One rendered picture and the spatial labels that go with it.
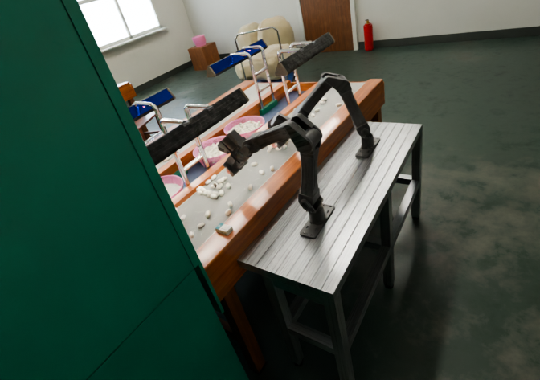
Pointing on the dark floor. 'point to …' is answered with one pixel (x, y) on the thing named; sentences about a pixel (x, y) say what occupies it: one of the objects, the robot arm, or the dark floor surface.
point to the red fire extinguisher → (368, 36)
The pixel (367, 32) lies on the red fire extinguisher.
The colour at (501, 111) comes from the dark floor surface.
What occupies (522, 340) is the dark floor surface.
